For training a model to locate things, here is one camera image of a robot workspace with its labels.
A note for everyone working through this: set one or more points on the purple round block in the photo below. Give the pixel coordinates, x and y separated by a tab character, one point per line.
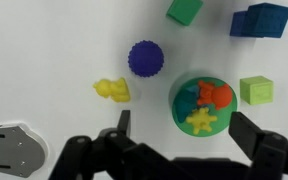
146	59

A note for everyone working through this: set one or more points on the grey metal mounting plate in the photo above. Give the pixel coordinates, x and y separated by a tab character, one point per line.
15	150

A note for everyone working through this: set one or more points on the yellow rubber animal toy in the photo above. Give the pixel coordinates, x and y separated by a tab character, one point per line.
114	90

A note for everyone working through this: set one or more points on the lime green soft cube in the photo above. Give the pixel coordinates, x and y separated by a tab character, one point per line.
255	90

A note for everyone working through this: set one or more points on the blue soft cube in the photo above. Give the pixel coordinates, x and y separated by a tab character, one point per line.
265	20

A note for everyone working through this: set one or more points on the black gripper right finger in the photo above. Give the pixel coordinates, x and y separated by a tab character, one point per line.
267	150

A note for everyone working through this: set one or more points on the teal rubber toy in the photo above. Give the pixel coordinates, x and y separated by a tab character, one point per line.
185	105

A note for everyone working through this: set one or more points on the orange rubber animal toy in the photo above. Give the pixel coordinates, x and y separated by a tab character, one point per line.
219	96

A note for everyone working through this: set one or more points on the green plastic bowl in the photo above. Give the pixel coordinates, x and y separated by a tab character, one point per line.
224	117

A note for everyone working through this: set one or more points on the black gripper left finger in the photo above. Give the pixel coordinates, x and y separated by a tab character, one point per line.
117	153

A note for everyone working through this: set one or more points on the yellow spiky toy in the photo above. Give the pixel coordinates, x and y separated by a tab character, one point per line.
201	120

